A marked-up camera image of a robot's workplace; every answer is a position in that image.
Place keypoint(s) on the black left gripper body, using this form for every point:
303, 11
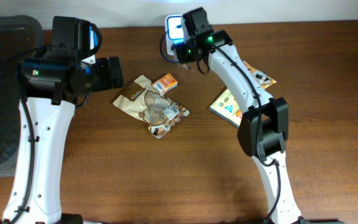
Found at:
103, 77

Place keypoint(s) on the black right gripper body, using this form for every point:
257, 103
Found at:
186, 52

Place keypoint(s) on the beige brown snack pouch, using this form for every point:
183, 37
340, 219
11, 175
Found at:
141, 101

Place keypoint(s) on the small orange box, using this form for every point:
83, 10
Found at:
165, 84

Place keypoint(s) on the yellow chip bag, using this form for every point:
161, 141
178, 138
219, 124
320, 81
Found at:
226, 105

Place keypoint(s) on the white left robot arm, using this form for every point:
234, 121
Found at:
50, 81

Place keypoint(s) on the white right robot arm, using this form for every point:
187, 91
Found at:
263, 130

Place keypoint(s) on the white barcode scanner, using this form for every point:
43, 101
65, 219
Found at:
174, 32

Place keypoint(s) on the grey plastic basket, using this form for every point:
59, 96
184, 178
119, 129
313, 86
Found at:
17, 34

